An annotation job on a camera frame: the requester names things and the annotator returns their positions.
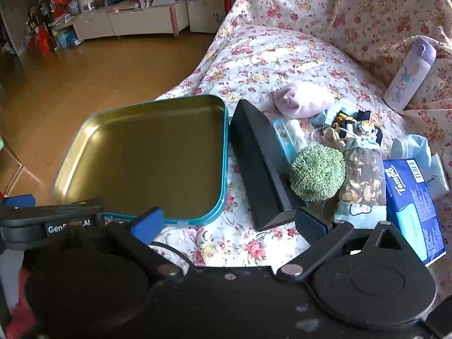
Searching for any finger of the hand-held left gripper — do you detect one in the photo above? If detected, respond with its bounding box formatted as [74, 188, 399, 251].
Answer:
[0, 195, 36, 208]

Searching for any white low cabinet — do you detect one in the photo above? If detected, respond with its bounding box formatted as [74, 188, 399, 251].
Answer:
[72, 0, 189, 41]

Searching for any blue tissue pack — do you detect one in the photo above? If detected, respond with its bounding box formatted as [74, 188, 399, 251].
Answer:
[382, 157, 447, 267]

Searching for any brown cardboard box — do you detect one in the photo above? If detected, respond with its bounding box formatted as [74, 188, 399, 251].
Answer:
[0, 132, 25, 193]

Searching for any pink rolled cloth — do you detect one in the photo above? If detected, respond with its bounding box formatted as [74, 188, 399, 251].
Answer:
[271, 81, 335, 119]

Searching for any floral sofa cover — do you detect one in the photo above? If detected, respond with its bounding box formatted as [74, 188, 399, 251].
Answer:
[148, 0, 452, 311]

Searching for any white sponge packet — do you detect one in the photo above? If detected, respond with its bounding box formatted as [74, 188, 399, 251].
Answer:
[272, 118, 309, 163]

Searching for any white tissue pack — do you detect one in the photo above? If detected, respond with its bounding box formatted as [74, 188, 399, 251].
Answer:
[422, 153, 451, 200]

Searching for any blue carton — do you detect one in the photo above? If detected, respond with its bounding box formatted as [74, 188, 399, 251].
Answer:
[55, 30, 78, 49]

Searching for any purple cartoon water bottle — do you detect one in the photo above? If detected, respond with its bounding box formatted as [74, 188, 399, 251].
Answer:
[383, 36, 437, 112]

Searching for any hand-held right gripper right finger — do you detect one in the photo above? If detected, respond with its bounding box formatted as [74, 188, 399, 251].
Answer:
[277, 208, 422, 280]

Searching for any teal tin box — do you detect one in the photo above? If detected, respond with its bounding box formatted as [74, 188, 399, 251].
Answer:
[53, 95, 230, 225]

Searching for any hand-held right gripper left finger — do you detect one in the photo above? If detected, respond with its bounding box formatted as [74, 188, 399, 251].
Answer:
[106, 208, 184, 279]

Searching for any white box with writing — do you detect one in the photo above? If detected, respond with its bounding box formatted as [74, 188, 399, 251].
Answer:
[184, 0, 232, 35]

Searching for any red bag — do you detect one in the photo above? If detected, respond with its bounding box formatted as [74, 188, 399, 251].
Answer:
[26, 25, 53, 55]

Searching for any red cloth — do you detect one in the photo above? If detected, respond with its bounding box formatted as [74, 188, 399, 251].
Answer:
[5, 265, 39, 339]

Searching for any green chenille ball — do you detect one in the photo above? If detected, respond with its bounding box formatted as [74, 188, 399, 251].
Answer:
[289, 145, 347, 203]

